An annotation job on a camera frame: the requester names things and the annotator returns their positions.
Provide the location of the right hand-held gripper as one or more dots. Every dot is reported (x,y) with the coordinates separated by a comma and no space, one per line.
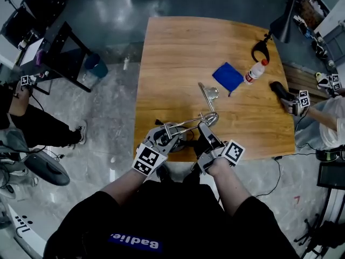
(233,152)

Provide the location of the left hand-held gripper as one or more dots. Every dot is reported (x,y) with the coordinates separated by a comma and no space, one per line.
(148,159)

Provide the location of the silver desk lamp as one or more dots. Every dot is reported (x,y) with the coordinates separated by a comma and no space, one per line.
(210,119)

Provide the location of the person's left forearm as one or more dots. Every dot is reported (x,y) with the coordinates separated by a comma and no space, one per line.
(124,186)

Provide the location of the person's right forearm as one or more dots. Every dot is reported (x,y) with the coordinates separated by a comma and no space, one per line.
(231,187)

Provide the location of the black clamp lamp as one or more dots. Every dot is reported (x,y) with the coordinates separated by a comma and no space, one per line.
(283,26)

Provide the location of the silver metal clip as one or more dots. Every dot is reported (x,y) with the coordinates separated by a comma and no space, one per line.
(211,93)

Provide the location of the blue cloth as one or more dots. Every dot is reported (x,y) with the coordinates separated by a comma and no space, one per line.
(227,77)

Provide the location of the person's black shirt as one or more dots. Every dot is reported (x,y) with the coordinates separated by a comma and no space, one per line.
(172,220)

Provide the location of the small white floor bottle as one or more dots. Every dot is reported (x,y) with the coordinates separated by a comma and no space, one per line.
(125,63)

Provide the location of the clear bottle with red cap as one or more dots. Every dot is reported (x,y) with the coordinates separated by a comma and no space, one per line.
(254,73)

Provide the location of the black glasses case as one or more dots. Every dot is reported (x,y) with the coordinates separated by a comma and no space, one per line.
(280,90)

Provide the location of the blue waste bin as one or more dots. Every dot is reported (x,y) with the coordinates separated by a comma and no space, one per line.
(97,65)

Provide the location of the wooden slatted bench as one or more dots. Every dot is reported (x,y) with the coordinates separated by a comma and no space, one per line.
(302,80)

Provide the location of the grey black chair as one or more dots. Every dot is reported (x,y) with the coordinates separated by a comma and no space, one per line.
(47,170)

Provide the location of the green black device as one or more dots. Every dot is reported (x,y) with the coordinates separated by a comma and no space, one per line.
(330,155)

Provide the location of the black monitor on stand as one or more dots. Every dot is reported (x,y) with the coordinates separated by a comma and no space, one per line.
(331,175)

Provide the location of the black side table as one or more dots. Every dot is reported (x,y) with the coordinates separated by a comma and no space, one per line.
(60,53)

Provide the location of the white paper sheet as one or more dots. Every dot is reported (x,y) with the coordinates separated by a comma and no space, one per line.
(31,51)

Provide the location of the white curved machine cover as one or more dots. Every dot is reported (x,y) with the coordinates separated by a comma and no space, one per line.
(29,231)

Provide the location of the grey plastic crate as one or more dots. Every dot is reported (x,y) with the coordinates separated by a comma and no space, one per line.
(335,43)

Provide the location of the brown paper bag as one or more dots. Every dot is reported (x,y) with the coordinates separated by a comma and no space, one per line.
(311,12)

